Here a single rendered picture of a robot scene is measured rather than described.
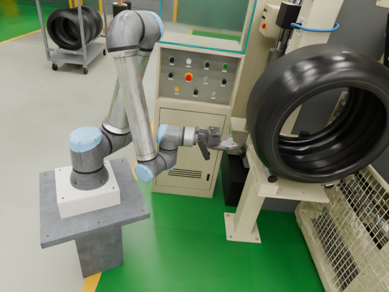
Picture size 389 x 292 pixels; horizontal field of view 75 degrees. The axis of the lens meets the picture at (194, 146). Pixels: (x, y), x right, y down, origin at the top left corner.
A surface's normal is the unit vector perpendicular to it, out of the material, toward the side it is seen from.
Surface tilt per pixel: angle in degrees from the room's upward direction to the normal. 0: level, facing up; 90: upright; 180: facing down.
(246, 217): 90
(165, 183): 90
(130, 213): 0
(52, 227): 0
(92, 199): 90
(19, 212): 0
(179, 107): 90
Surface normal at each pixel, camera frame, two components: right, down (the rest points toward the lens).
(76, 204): 0.44, 0.55
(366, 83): 0.04, 0.41
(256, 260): 0.12, -0.82
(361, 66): 0.07, -0.22
